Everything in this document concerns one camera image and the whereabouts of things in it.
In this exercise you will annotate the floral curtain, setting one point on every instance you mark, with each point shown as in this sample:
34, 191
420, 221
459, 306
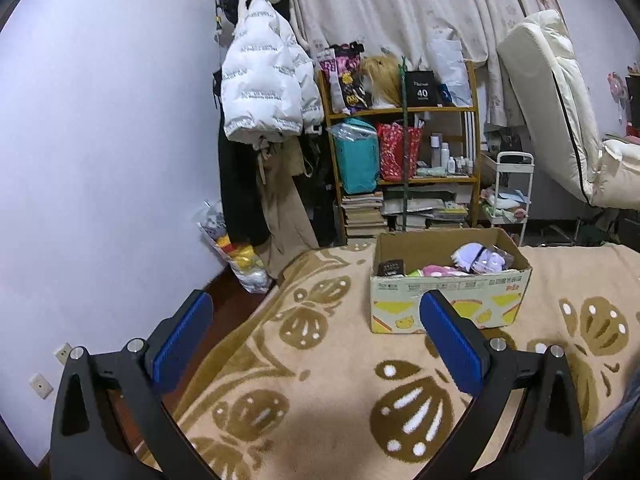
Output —
400, 5

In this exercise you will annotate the cream folding mattress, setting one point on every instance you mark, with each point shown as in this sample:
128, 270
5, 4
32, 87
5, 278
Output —
550, 110

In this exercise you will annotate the stack of books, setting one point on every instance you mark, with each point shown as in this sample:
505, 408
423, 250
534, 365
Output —
362, 215

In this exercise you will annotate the person's blue trouser leg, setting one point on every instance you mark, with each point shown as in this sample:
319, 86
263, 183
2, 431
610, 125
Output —
617, 445

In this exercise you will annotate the yellow wooden shelf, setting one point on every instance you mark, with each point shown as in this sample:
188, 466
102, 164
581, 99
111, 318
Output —
400, 112

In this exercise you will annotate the printed cardboard box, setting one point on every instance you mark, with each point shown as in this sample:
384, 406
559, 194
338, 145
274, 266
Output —
400, 305

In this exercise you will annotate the wall socket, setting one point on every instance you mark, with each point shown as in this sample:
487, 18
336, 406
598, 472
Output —
40, 386
63, 352

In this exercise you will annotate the black paper bag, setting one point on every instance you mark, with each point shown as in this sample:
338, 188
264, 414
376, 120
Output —
422, 90

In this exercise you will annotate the white plastic bag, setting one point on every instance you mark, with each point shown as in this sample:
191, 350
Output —
452, 67

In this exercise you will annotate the purple black packaged accessories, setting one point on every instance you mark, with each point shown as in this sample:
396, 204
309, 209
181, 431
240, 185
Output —
345, 80

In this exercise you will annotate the pink bear plush toy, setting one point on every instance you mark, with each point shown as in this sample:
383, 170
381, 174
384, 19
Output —
440, 271

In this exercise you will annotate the white puffer jacket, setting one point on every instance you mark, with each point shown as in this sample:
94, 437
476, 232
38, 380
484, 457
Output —
265, 85

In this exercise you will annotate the teal bag in plastic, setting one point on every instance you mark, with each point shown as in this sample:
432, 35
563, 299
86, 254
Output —
355, 160

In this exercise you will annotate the beige brown patterned blanket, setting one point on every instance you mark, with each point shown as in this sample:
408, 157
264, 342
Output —
340, 360

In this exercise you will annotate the plastic bag of toys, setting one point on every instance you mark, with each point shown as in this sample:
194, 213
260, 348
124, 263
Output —
240, 260

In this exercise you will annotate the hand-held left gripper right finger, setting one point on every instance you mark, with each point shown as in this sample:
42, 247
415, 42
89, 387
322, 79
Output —
450, 340

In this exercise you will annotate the green pole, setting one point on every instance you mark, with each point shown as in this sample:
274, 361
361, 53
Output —
404, 160

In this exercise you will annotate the group of toiletry bottles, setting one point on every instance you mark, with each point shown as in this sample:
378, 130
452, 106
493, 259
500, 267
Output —
450, 160

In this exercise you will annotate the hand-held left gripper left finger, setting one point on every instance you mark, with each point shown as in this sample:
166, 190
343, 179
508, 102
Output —
180, 340

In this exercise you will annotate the blonde wig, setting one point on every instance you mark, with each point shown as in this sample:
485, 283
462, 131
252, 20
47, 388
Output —
380, 80

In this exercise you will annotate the white utility cart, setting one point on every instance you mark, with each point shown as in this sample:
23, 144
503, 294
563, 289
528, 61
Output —
507, 210

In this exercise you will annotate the purple-haired plush doll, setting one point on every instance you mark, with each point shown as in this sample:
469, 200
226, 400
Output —
477, 257

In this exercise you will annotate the small black box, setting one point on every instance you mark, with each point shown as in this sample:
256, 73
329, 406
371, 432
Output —
391, 268

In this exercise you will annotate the black coat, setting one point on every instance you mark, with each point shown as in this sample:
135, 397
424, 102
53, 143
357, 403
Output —
240, 185

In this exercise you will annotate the beige trench coat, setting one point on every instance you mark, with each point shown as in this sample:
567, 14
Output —
285, 210

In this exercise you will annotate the red patterned gift bag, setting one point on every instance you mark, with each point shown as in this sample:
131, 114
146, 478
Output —
397, 152

